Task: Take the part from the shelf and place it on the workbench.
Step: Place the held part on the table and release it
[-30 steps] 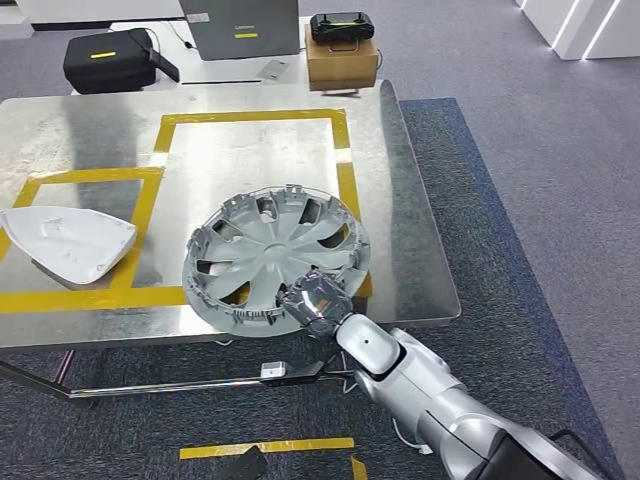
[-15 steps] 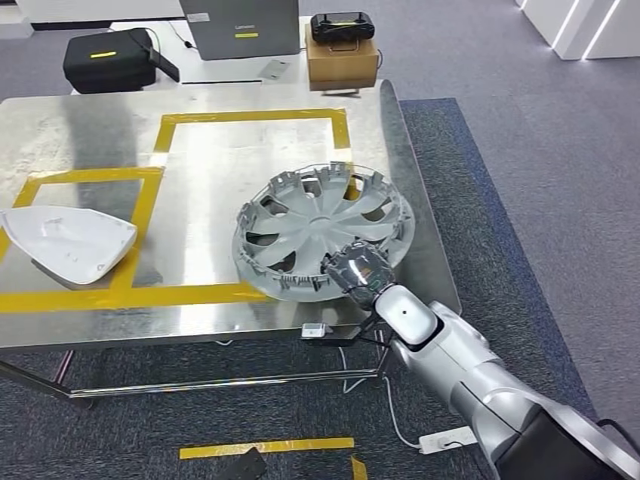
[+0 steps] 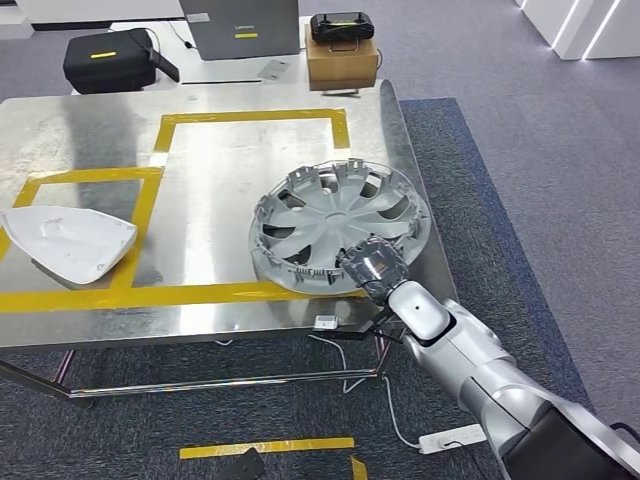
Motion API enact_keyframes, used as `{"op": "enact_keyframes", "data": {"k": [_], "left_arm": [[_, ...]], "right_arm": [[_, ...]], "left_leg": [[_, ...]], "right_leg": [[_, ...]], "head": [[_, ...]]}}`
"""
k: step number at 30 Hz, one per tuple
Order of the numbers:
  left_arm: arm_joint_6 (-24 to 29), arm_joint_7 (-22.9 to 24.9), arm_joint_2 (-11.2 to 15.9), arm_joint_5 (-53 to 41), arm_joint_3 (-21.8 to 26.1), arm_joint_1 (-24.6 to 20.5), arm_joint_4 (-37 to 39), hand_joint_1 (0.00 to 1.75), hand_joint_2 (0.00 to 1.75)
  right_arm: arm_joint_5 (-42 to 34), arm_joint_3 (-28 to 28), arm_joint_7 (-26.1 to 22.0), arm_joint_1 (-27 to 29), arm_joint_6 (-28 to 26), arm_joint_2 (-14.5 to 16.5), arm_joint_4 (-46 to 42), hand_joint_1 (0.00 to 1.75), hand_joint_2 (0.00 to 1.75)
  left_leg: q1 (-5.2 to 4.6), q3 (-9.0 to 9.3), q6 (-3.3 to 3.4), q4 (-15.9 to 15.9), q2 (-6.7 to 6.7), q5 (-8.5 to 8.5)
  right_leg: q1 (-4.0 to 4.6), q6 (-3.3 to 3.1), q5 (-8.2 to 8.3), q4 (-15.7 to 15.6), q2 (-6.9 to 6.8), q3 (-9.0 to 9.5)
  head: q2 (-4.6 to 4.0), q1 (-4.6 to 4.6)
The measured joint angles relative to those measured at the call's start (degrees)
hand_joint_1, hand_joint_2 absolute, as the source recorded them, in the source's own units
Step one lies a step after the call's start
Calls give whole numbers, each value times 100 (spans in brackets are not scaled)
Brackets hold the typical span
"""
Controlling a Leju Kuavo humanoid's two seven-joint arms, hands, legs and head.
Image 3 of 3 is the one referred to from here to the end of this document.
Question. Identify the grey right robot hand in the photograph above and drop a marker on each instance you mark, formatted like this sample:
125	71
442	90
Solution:
377	268

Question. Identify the grey plastic wheel cover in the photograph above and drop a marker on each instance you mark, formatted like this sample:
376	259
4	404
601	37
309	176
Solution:
324	218

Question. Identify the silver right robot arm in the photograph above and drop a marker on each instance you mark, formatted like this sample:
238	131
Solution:
475	371

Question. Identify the steel workbench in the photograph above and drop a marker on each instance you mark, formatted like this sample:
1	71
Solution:
390	132

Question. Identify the white floor power strip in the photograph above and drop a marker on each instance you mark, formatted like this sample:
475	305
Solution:
452	438

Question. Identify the brown cardboard box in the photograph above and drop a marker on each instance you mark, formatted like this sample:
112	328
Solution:
340	66

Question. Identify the large yellow tape rectangle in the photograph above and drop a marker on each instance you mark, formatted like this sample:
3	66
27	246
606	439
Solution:
250	116

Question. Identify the grey card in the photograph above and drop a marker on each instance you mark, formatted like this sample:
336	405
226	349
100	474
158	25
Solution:
274	69

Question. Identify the black handheld controller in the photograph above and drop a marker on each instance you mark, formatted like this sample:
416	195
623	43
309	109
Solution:
343	26

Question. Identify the grey laptop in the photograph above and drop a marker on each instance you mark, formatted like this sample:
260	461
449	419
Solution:
240	33

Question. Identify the white cabinet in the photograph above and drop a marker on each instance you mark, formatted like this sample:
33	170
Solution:
570	26

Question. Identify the white car mirror cover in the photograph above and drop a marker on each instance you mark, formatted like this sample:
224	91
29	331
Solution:
70	242

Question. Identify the black case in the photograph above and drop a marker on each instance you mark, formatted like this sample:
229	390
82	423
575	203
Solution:
107	63

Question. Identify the black right camera bracket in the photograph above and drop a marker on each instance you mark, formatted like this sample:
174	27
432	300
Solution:
360	331

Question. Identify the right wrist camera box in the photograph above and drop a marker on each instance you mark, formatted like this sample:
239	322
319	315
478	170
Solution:
325	323

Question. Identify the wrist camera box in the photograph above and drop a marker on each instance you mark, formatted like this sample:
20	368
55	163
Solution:
325	323
247	465

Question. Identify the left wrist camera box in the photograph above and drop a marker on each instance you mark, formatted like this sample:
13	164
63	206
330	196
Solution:
247	465

